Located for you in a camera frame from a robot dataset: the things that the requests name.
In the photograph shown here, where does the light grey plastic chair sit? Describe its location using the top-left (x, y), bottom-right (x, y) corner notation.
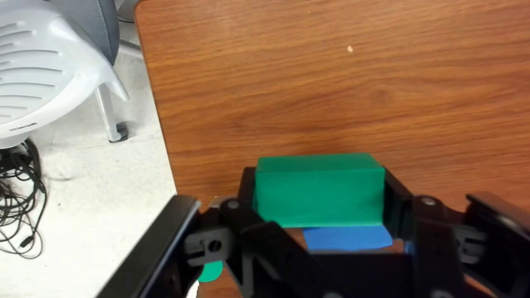
top-left (0, 0), bottom-right (133, 152)

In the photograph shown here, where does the long green block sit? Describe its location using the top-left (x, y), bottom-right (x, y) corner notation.
top-left (254, 152), bottom-right (388, 230)

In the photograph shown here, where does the black floor cable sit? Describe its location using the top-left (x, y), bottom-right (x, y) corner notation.
top-left (0, 137), bottom-right (50, 262)

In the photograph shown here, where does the blue block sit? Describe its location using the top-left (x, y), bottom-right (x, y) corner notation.
top-left (302, 224), bottom-right (396, 255)

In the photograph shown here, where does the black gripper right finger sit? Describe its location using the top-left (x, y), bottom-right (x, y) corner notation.
top-left (383, 167), bottom-right (530, 298)

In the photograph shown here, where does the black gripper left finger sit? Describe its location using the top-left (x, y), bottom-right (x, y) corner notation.
top-left (96, 167), bottom-right (312, 298)

